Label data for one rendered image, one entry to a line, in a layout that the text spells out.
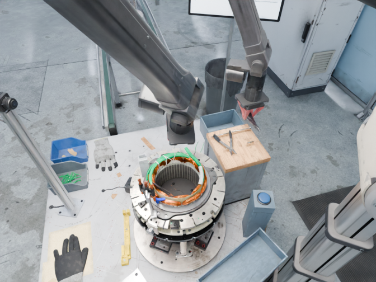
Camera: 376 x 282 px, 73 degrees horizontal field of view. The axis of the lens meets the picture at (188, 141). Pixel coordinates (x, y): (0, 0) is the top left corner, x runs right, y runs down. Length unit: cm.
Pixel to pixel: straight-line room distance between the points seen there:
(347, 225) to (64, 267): 95
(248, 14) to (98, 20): 52
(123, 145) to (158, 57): 112
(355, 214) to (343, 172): 192
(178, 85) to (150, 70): 7
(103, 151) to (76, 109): 173
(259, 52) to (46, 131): 248
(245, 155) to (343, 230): 42
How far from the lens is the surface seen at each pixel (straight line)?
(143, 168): 86
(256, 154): 102
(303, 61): 299
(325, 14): 284
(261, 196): 94
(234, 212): 119
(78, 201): 129
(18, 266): 222
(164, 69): 37
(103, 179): 133
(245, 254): 86
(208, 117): 117
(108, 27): 29
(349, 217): 75
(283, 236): 209
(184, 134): 63
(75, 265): 115
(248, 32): 77
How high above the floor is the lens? 182
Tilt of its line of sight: 47 degrees down
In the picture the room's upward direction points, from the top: straight up
